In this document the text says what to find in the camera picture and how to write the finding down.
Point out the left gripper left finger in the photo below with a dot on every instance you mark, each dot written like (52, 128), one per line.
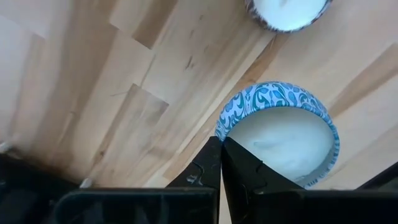
(206, 168)

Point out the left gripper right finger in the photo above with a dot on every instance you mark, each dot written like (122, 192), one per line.
(245, 177)

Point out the blue patterned candle tin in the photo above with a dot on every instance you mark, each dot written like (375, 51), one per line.
(280, 140)

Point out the purple patterned candle tin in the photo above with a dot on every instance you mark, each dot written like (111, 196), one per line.
(289, 12)

